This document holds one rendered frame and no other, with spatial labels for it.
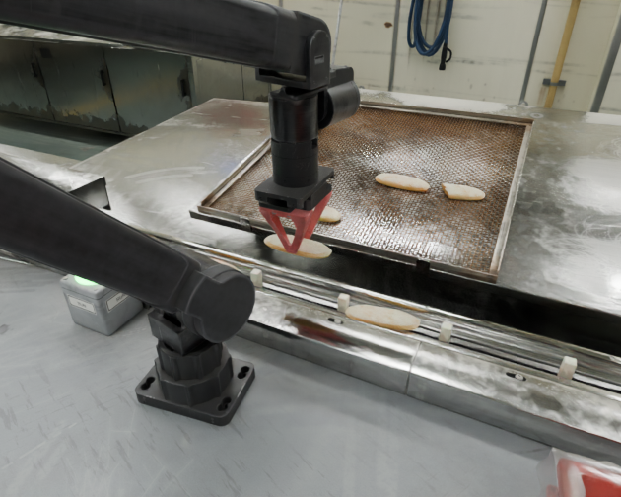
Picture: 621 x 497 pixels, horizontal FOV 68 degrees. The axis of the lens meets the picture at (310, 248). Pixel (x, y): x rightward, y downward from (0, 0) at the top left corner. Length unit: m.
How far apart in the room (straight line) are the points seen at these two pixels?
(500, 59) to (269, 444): 3.92
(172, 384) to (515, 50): 3.93
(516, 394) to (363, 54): 4.08
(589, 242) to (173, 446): 0.63
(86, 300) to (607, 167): 0.88
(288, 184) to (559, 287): 0.39
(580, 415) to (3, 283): 0.82
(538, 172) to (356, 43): 3.66
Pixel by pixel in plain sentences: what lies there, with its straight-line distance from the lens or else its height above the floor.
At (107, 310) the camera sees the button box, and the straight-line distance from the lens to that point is 0.68.
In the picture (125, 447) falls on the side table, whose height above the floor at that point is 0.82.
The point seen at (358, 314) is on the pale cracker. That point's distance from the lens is 0.62.
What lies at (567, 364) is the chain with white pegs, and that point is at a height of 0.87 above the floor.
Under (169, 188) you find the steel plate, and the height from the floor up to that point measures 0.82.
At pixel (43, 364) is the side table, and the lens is 0.70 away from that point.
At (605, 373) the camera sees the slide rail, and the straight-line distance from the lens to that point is 0.65.
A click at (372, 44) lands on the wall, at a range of 4.44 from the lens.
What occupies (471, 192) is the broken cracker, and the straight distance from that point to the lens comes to 0.83.
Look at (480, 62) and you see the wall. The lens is 4.25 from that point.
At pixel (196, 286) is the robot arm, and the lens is 0.44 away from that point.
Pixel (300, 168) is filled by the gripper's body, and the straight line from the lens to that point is 0.55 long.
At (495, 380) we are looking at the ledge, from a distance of 0.57.
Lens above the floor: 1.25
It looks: 31 degrees down
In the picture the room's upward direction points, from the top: straight up
